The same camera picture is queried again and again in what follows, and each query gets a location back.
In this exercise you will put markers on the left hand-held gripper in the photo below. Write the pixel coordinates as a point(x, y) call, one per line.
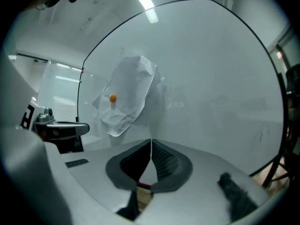
point(45, 118)

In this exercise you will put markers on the grey window blind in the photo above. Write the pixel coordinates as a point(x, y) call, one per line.
point(291, 50)

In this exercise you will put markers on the frosted glass partition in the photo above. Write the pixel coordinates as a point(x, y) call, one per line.
point(58, 90)

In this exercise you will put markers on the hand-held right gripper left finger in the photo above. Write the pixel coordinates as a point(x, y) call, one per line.
point(112, 167)

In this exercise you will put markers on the white paper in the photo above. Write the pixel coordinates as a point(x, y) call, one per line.
point(131, 83)

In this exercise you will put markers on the thin-rimmed eyeglasses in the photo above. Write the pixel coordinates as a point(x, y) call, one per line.
point(44, 5)

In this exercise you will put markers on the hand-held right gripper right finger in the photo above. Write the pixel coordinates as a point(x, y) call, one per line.
point(182, 170)

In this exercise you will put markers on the black-framed whiteboard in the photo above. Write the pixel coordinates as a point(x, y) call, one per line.
point(211, 78)

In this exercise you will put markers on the orange round magnet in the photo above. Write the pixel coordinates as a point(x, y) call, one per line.
point(112, 98)

